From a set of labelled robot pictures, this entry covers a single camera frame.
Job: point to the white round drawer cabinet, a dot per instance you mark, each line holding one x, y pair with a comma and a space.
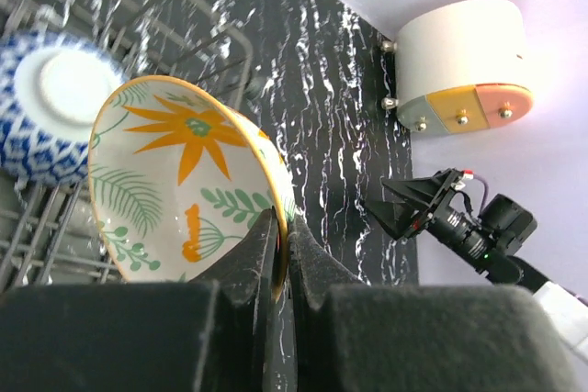
460, 68

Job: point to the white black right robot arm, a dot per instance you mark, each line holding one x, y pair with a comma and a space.
567, 310

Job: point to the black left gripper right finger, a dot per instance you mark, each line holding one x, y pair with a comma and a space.
354, 337

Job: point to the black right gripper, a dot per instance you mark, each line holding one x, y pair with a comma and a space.
438, 204

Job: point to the red geometric patterned bowl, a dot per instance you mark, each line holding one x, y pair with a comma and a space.
53, 85

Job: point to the grey wire dish rack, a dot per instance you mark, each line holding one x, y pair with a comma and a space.
48, 232

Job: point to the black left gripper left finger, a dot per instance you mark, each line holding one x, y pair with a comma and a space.
212, 333

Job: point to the yellow star patterned bowl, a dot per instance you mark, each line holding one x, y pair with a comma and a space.
177, 179

